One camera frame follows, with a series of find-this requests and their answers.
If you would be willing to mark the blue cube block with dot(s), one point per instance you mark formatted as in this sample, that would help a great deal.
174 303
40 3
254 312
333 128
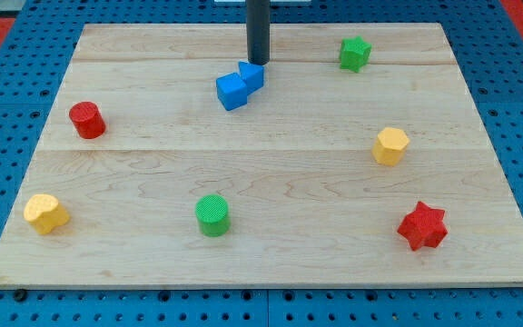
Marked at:
231 91

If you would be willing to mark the green star block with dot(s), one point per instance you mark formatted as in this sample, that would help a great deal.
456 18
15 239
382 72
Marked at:
354 53

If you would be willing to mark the red star block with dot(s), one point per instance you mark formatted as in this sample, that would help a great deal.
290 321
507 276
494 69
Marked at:
423 227

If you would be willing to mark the green cylinder block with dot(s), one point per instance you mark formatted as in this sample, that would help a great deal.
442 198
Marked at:
212 214

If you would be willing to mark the blue triangular block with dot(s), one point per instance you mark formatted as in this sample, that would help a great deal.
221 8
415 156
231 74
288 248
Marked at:
252 75

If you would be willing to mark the light wooden board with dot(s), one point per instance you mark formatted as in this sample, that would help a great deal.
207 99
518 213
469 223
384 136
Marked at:
309 206

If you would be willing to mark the yellow hexagon block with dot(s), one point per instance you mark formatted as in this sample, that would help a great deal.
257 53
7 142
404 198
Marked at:
390 146

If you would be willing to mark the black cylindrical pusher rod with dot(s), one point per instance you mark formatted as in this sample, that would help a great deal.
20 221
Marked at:
258 31

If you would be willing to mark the red cylinder block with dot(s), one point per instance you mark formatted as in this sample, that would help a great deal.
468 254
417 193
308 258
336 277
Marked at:
87 120

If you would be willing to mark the yellow heart block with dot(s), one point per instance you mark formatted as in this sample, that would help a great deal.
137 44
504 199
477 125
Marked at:
44 212

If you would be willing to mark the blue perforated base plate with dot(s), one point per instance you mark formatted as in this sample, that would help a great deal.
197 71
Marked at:
36 53

